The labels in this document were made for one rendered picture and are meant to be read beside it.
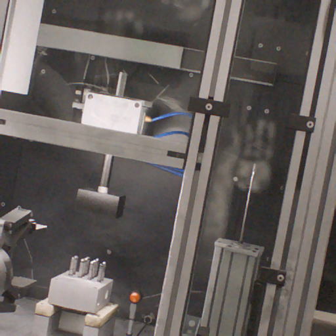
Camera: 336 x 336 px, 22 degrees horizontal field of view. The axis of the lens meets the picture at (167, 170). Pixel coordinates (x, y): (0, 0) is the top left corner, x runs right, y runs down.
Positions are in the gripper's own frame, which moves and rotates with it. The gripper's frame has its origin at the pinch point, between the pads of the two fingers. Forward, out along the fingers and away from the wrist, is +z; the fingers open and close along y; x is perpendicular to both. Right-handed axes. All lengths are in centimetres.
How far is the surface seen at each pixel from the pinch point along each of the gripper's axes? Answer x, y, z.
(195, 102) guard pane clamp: -18.3, 28.5, 21.2
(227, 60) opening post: -22.4, 36.4, 21.4
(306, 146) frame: -38, 24, 22
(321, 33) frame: -37, 44, 21
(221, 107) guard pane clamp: -22.9, 28.3, 21.2
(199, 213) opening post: -22.4, 9.6, 21.4
